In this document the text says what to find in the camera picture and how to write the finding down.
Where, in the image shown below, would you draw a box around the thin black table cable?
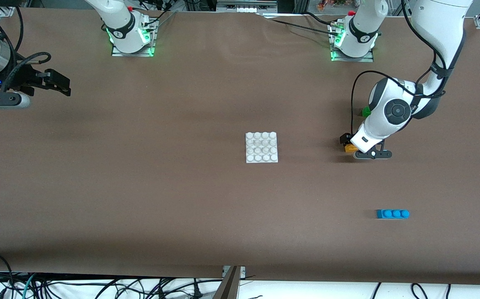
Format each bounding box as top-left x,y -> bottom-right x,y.
260,14 -> 341,36
304,12 -> 336,25

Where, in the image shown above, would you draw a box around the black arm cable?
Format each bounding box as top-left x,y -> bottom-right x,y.
0,4 -> 52,90
350,0 -> 448,135

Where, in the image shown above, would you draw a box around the white studded base plate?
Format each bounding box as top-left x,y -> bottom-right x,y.
246,132 -> 278,163

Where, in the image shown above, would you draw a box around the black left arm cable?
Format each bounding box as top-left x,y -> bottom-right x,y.
350,0 -> 448,135

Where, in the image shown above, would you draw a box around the orange background object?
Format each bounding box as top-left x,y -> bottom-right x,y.
317,0 -> 358,11

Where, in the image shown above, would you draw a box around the aluminium profile bar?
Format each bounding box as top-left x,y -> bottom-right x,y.
212,266 -> 242,299

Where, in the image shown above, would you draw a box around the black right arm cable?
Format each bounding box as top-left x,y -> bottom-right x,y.
0,4 -> 52,90

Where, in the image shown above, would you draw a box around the small metal bracket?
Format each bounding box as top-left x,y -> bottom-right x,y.
222,266 -> 246,278

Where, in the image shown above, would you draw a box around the blue three-stud block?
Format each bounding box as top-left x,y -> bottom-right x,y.
376,209 -> 410,220

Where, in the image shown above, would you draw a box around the grey metal device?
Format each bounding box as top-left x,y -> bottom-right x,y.
216,0 -> 278,13

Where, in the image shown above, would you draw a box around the teal cable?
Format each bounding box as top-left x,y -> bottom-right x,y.
21,273 -> 38,299

